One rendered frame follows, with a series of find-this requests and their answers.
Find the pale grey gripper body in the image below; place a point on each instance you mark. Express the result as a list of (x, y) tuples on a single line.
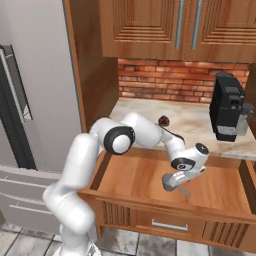
[(174, 180)]

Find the tall wooden cupboard side panel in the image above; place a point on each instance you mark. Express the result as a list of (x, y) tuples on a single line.
[(96, 76)]

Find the black coffee machine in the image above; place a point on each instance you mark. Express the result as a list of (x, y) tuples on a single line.
[(227, 105)]

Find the dark red round object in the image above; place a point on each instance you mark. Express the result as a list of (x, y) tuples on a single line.
[(163, 120)]

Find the open wooden drawer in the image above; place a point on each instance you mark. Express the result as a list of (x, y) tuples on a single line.
[(206, 191)]

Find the wooden cupboard door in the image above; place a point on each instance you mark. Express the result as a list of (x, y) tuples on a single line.
[(140, 26), (230, 26)]

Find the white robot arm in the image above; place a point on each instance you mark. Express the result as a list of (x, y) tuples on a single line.
[(80, 173)]

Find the grey fridge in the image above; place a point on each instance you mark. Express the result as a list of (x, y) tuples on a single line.
[(43, 83)]

